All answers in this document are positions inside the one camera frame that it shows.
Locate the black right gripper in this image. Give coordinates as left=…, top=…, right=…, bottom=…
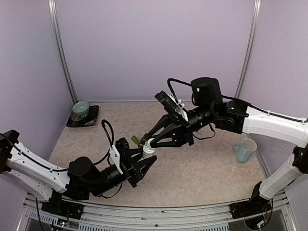
left=146, top=103, right=216, bottom=147

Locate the light blue mug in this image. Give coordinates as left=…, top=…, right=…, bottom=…
left=232, top=138, right=257, bottom=164

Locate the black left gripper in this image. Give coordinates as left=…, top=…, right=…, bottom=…
left=89, top=148, right=157, bottom=198

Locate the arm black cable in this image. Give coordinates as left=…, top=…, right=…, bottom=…
left=167, top=77, right=193, bottom=104
left=95, top=119, right=116, bottom=167

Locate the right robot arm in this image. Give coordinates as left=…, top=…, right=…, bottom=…
left=141, top=77, right=308, bottom=214

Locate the white pill bottle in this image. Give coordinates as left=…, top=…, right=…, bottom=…
left=142, top=141, right=155, bottom=159

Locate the green pill organizer box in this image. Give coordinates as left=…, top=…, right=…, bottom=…
left=131, top=133, right=148, bottom=148

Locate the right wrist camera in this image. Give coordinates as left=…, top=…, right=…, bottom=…
left=154, top=90, right=189, bottom=121

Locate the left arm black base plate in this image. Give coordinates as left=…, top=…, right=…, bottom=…
left=41, top=201, right=84, bottom=220

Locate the aluminium front rail frame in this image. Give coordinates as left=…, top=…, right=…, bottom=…
left=14, top=191, right=300, bottom=231

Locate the right aluminium corner post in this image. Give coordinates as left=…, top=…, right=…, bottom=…
left=234, top=0, right=262, bottom=98

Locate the light green ceramic bowl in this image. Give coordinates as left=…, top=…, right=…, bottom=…
left=72, top=101, right=90, bottom=116

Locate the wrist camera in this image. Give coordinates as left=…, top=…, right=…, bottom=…
left=154, top=90, right=189, bottom=121
left=109, top=137, right=129, bottom=175

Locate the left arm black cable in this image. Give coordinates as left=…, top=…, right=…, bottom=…
left=95, top=119, right=116, bottom=167

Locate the black patterned tray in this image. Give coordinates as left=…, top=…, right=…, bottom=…
left=66, top=105, right=99, bottom=128

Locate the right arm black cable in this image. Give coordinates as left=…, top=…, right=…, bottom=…
left=167, top=77, right=193, bottom=104

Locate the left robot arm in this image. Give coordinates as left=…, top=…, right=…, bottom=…
left=0, top=130, right=157, bottom=214

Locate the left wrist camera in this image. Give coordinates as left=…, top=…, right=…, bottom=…
left=109, top=137, right=129, bottom=175

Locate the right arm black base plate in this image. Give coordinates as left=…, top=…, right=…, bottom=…
left=229, top=201, right=272, bottom=219

